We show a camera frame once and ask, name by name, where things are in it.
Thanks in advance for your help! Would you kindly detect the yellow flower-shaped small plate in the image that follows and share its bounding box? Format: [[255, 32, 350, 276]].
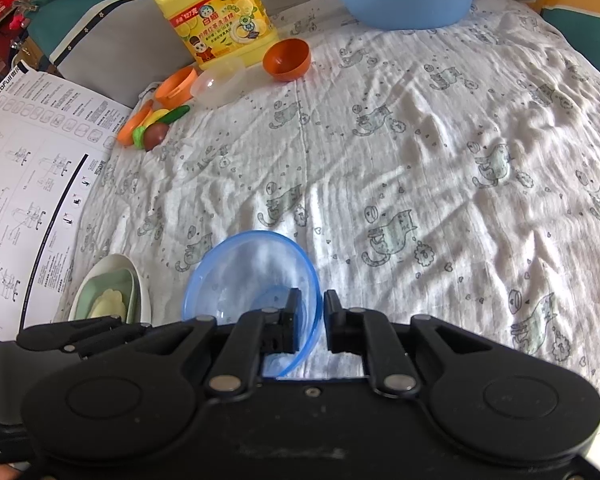
[[89, 287, 128, 322]]

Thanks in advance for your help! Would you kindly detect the clear blue plastic bowl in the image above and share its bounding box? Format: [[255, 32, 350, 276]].
[[181, 230, 323, 379]]

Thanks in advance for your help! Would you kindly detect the white cat-print blanket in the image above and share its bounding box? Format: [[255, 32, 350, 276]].
[[52, 0, 600, 406]]

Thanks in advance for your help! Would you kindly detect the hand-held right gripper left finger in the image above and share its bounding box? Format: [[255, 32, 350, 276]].
[[145, 287, 302, 395]]

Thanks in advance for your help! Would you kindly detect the green square plate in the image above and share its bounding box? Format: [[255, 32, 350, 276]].
[[75, 269, 137, 323]]

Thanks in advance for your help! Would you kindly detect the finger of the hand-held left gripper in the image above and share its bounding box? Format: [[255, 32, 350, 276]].
[[16, 315, 124, 354], [70, 322, 154, 361]]

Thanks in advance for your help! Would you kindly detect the orange plastic bowl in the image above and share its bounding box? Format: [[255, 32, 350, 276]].
[[262, 38, 311, 83]]

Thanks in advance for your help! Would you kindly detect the light orange small bowl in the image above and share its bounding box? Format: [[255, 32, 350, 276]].
[[154, 66, 199, 109]]

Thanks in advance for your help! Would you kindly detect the teal grey striped cover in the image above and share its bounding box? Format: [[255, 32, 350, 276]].
[[27, 0, 600, 91]]

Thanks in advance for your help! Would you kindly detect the white printed instruction sheet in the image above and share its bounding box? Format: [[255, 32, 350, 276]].
[[0, 60, 133, 343]]

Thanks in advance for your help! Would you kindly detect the purple toy onion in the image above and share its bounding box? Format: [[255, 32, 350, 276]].
[[142, 124, 170, 152]]

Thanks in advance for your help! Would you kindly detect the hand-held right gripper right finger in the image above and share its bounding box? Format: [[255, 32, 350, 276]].
[[323, 290, 486, 397]]

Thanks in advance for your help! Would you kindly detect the white round plate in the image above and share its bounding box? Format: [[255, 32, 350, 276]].
[[67, 254, 152, 325]]

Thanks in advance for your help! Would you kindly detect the yellow detergent pump bottle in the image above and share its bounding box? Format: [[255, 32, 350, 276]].
[[151, 0, 279, 71]]

